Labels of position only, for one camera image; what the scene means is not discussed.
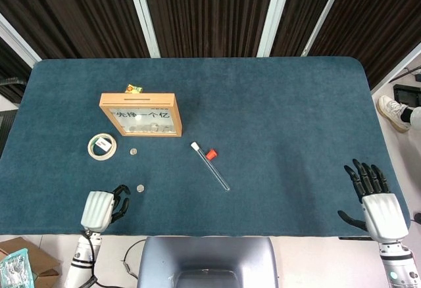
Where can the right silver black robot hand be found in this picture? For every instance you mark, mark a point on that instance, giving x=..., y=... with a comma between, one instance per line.
x=383, y=215

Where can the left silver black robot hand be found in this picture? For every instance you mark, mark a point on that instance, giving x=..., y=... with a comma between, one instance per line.
x=97, y=209

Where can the silver coin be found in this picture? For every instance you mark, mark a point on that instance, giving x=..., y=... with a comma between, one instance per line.
x=133, y=151
x=140, y=188

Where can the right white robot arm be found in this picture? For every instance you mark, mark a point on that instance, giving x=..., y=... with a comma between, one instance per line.
x=396, y=265

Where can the black table control panel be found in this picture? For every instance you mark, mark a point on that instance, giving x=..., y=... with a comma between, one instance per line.
x=358, y=237

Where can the cream masking tape roll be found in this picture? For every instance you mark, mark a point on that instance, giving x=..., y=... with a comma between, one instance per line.
x=89, y=147

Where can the small white green box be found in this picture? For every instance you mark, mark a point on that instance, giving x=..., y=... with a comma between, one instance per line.
x=103, y=143

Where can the brown cardboard box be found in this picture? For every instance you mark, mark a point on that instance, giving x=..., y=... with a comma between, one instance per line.
x=41, y=258

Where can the green plastic bag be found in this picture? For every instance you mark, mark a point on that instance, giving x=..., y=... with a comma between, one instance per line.
x=14, y=270

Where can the person leg white trousers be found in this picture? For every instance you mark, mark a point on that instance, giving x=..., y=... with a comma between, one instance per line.
x=415, y=117

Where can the white sneaker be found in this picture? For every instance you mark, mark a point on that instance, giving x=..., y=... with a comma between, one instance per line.
x=391, y=112

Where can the white tube stopper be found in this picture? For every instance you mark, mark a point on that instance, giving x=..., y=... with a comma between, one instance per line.
x=195, y=145

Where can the grey robot torso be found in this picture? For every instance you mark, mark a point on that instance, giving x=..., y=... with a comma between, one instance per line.
x=207, y=255

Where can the clear glass test tube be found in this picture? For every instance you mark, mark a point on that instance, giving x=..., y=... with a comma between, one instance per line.
x=213, y=169

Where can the black floor box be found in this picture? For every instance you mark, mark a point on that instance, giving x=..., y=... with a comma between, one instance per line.
x=408, y=93

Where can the yellow green candy wrapper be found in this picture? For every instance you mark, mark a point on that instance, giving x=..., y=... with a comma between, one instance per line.
x=135, y=88

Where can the red plastic cap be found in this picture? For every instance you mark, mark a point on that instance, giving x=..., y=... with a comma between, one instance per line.
x=211, y=154

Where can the blue table cloth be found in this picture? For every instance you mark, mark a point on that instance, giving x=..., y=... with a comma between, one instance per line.
x=263, y=120

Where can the wooden framed coin bank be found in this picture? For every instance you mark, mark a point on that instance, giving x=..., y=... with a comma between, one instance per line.
x=138, y=100

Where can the white partition frame post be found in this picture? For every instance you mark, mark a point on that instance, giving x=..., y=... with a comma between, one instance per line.
x=143, y=12
x=19, y=39
x=274, y=12
x=324, y=12

